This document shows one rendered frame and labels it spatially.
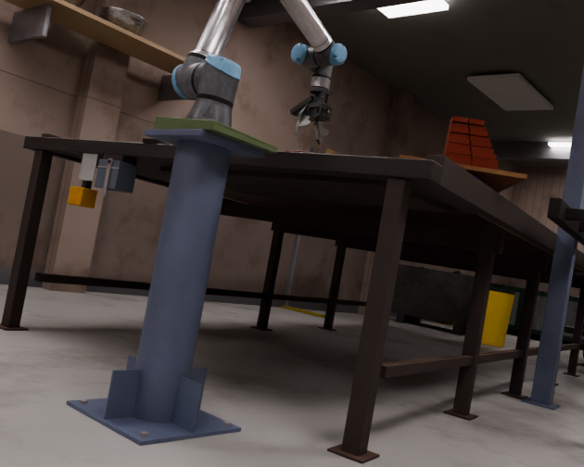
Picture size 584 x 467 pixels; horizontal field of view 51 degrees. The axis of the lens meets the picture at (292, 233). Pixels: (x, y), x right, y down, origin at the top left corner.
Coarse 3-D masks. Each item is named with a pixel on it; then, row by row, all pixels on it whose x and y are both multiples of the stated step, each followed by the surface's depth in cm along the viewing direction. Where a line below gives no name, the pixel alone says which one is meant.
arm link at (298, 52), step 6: (294, 48) 231; (300, 48) 228; (306, 48) 228; (312, 48) 227; (294, 54) 230; (300, 54) 228; (306, 54) 228; (312, 54) 226; (294, 60) 230; (300, 60) 229; (306, 60) 229; (312, 60) 227; (306, 66) 232; (312, 66) 230; (318, 66) 229
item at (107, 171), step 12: (108, 156) 261; (120, 156) 257; (108, 168) 257; (120, 168) 255; (132, 168) 260; (96, 180) 261; (108, 180) 257; (120, 180) 256; (132, 180) 261; (132, 192) 262
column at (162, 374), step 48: (192, 144) 184; (240, 144) 185; (192, 192) 183; (192, 240) 183; (192, 288) 183; (144, 336) 184; (192, 336) 185; (144, 384) 181; (192, 384) 179; (144, 432) 167; (192, 432) 176
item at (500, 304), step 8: (496, 296) 680; (504, 296) 679; (512, 296) 684; (488, 304) 684; (496, 304) 680; (504, 304) 680; (512, 304) 688; (488, 312) 683; (496, 312) 680; (504, 312) 681; (488, 320) 682; (496, 320) 679; (504, 320) 681; (488, 328) 682; (496, 328) 680; (504, 328) 683; (488, 336) 681; (496, 336) 680; (504, 336) 686; (488, 344) 681; (496, 344) 680
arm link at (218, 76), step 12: (216, 60) 187; (228, 60) 188; (192, 72) 194; (204, 72) 189; (216, 72) 187; (228, 72) 187; (240, 72) 192; (192, 84) 194; (204, 84) 188; (216, 84) 187; (228, 84) 188; (228, 96) 188
